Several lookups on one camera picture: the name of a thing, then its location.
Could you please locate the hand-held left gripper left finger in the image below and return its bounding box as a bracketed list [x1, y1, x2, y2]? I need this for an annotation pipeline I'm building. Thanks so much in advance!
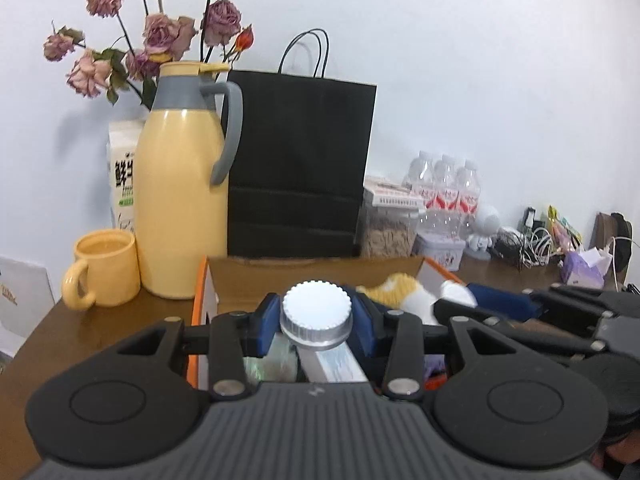
[116, 292, 282, 402]

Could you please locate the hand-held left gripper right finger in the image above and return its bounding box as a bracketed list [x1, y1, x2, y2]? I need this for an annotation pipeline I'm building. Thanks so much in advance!
[347, 285, 522, 403]

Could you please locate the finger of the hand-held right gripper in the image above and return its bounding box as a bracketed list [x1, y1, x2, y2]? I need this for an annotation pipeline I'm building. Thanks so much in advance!
[466, 283, 640, 322]
[434, 299, 607, 367]

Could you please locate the silver white round cap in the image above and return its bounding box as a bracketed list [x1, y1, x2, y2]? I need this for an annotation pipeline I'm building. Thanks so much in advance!
[278, 279, 354, 352]

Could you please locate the yellow white plush toy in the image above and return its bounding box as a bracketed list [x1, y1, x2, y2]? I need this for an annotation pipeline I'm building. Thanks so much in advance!
[356, 272, 477, 327]

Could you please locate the cardboard box with orange sides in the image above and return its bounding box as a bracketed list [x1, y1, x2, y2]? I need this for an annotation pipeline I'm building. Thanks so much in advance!
[186, 254, 469, 391]

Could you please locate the person's right hand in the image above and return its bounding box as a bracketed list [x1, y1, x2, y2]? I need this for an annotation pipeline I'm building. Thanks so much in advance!
[592, 432, 640, 477]

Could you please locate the white blue flat box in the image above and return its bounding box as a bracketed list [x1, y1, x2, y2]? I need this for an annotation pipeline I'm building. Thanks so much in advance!
[298, 343, 369, 385]

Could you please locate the white printed tub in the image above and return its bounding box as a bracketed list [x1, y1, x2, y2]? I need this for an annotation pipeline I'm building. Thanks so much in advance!
[413, 229, 467, 271]

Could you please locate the purple tissue pack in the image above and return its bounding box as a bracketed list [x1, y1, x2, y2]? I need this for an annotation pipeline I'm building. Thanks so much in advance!
[559, 247, 615, 289]

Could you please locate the white robot figurine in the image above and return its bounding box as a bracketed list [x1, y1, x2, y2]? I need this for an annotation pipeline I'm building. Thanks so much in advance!
[464, 204, 504, 261]

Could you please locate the black charger plug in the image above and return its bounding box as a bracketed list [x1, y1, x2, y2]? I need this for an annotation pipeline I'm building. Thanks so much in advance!
[522, 205, 547, 235]

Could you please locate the clear cereal container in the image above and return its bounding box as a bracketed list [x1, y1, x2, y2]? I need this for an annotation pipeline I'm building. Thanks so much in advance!
[358, 175, 426, 260]

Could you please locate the dark brown leather item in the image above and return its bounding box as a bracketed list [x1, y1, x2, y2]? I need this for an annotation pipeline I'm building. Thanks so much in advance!
[594, 212, 634, 274]

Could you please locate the yellow thermos jug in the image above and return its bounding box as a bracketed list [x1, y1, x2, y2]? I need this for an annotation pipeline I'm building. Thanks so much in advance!
[134, 60, 245, 301]

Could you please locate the yellow mug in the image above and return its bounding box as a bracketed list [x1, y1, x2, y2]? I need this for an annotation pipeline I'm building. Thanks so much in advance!
[61, 228, 142, 311]

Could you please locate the black paper bag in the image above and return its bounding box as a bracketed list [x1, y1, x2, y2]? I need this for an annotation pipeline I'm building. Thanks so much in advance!
[226, 28, 379, 260]

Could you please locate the white milk carton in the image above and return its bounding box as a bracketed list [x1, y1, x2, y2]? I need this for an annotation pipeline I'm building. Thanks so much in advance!
[107, 119, 149, 235]

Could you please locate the dried rose bouquet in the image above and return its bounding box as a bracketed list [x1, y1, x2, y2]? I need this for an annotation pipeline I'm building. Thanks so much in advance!
[42, 0, 256, 111]

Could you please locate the tangle of cables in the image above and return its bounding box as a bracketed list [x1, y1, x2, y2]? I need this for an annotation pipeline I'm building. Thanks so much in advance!
[492, 227, 559, 271]

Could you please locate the white charging cable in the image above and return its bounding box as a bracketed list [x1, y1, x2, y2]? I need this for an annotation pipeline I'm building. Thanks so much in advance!
[607, 236, 640, 289]

